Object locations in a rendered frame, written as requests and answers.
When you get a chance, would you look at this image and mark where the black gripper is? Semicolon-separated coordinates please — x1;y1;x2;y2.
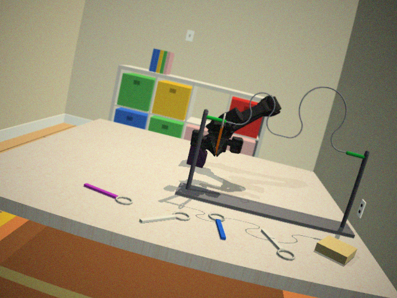
190;130;244;157

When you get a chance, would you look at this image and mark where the grey ring with blue handle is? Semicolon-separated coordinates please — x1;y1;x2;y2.
208;212;226;240

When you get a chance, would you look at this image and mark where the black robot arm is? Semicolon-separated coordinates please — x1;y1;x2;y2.
206;96;281;139

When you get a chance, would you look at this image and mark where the yellow rectangular block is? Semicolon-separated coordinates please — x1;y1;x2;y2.
314;235;357;264

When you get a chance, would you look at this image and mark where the purple handle with grey loop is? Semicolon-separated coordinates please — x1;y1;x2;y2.
84;183;133;205

